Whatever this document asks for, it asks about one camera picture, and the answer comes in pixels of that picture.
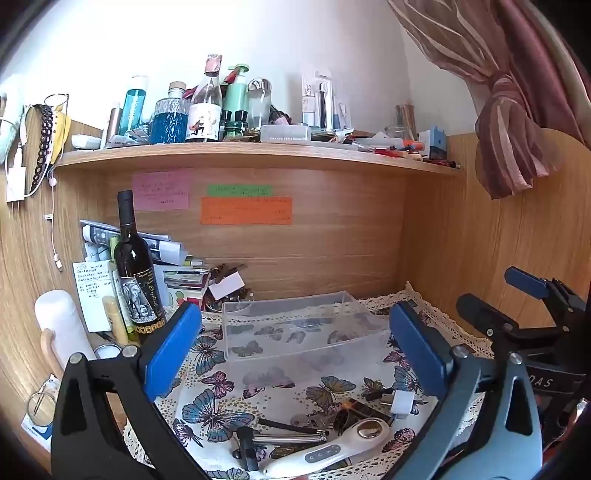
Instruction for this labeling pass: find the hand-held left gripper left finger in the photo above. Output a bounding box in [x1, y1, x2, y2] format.
[51, 301, 208, 480]

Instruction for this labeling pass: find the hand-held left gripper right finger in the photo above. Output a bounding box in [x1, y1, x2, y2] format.
[383, 302, 543, 480]

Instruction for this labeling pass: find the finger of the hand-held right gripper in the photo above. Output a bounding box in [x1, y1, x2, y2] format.
[504, 266, 587, 319]
[456, 293, 520, 344]

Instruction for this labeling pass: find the white plug adapter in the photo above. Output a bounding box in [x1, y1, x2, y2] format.
[392, 389, 419, 420]

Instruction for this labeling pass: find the dark brown rectangular item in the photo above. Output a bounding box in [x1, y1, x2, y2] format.
[335, 398, 394, 428]

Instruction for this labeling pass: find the clear plastic box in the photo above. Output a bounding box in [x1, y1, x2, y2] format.
[221, 290, 393, 363]

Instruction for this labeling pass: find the bunch of keys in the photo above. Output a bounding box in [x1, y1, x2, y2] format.
[291, 412, 343, 433]

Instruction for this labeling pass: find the small black block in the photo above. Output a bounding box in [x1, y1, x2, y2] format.
[233, 426, 262, 472]

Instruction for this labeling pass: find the thin black stick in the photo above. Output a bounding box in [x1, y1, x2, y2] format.
[257, 417, 309, 433]

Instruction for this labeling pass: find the white handheld device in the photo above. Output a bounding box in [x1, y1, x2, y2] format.
[265, 416, 393, 478]

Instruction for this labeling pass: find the silver metal rod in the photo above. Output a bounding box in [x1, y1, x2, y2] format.
[249, 431, 330, 446]

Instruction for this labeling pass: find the pale yellow tube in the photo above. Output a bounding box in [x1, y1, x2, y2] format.
[102, 295, 129, 348]

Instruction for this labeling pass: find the bowl of beads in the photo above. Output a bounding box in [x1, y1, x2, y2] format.
[205, 288, 256, 315]

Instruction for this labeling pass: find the stack of papers and booklets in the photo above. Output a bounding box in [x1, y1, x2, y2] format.
[79, 219, 209, 311]

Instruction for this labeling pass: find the dark wine bottle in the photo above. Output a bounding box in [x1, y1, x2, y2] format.
[113, 190, 167, 344]

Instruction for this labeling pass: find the white tag card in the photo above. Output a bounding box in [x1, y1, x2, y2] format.
[208, 272, 245, 302]

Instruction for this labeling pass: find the white written note sheet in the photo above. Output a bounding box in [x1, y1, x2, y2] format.
[73, 261, 117, 334]

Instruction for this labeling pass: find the brown hair clip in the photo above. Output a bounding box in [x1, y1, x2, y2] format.
[210, 263, 249, 283]

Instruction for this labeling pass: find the white cylinder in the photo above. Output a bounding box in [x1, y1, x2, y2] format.
[34, 290, 96, 371]

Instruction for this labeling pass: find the butterfly print tablecloth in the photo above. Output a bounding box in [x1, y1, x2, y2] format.
[122, 281, 497, 480]

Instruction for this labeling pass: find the blue white packet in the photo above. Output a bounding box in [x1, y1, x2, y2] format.
[20, 376, 62, 457]

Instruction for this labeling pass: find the orange paper note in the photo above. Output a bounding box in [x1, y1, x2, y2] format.
[200, 196, 294, 226]

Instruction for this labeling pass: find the pink paper note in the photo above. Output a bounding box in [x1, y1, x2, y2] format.
[132, 169, 193, 212]

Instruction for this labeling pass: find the blue white small box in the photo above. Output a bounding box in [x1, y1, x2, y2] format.
[419, 126, 449, 161]

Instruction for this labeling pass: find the brown striped curtain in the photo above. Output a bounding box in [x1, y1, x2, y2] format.
[387, 0, 591, 200]

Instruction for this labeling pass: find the green paper note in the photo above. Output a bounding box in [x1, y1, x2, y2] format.
[207, 184, 274, 197]

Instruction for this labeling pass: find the glass jar with wooden sticks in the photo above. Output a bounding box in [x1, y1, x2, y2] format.
[385, 104, 419, 145]

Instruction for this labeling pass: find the wooden shelf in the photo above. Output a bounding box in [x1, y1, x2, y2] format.
[54, 140, 465, 177]

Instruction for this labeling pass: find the white flat box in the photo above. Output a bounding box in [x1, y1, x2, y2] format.
[71, 133, 103, 151]

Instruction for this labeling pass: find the blue glass bottle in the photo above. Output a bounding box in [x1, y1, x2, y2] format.
[150, 82, 191, 145]

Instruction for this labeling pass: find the clear labelled glass bottle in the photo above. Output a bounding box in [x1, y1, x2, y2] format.
[185, 54, 223, 143]

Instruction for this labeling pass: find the yellow cloth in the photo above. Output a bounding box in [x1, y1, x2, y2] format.
[50, 105, 73, 163]

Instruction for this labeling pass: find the white translucent case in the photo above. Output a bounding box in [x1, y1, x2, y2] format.
[259, 124, 313, 144]

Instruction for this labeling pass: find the teal plastic bottle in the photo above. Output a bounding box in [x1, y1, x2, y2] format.
[123, 76, 150, 136]

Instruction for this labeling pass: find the clear perfume bottle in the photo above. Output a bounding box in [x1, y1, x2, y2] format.
[246, 78, 273, 128]

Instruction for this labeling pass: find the green pump bottle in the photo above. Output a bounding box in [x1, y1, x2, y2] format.
[223, 63, 251, 114]

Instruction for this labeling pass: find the clear blister package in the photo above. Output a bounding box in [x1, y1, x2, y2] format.
[302, 69, 336, 129]

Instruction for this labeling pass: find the pale teal towel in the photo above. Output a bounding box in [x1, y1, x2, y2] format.
[0, 75, 27, 165]

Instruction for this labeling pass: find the white charging cable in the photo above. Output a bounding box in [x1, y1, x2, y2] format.
[43, 174, 64, 273]

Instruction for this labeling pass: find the white wall charger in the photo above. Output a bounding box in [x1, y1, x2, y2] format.
[6, 165, 27, 204]

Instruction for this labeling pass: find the dark bead bracelet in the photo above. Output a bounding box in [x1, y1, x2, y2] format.
[29, 104, 54, 195]

